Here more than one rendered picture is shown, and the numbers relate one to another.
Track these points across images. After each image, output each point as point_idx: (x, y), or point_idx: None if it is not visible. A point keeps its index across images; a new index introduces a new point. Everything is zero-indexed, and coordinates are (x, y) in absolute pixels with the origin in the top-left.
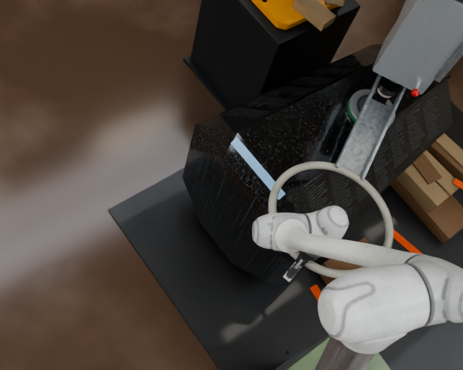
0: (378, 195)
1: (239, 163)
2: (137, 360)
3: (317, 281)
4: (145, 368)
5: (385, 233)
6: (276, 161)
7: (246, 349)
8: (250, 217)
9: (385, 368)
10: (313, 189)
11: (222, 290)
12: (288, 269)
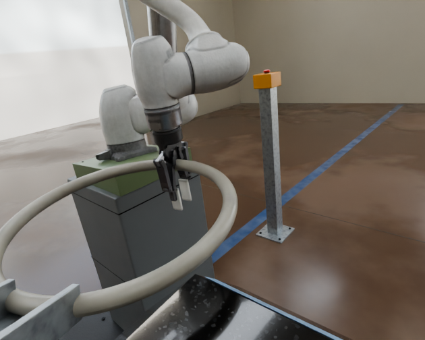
0: None
1: (337, 335)
2: (309, 318)
3: None
4: (299, 314)
5: (21, 225)
6: (244, 329)
7: None
8: None
9: (92, 165)
10: (136, 327)
11: None
12: (188, 177)
